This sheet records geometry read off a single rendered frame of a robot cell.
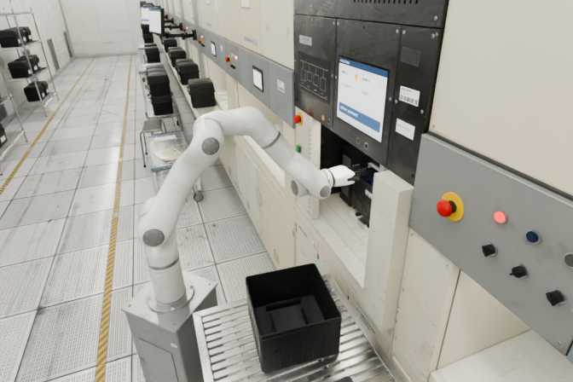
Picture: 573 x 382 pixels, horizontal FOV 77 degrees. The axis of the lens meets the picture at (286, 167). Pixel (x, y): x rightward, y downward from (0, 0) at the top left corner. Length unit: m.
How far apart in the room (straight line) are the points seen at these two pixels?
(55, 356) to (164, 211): 1.57
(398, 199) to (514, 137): 0.34
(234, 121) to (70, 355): 1.88
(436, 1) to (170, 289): 1.31
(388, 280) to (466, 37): 0.71
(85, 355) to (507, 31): 2.53
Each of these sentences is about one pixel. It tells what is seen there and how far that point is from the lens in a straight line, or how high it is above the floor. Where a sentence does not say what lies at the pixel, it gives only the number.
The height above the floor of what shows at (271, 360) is 0.82.
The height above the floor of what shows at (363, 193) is 1.06.
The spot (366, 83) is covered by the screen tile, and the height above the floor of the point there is 1.63.
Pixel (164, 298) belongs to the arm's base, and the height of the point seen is 0.80.
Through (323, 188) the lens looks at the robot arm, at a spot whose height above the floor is 1.22.
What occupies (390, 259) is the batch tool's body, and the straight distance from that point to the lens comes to 1.13.
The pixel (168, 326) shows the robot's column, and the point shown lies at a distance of 1.55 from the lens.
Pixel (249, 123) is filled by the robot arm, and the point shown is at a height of 1.48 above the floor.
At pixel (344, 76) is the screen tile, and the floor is 1.62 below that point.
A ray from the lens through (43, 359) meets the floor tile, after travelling 2.75.
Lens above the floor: 1.88
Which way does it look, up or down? 26 degrees down
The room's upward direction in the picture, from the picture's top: 1 degrees counter-clockwise
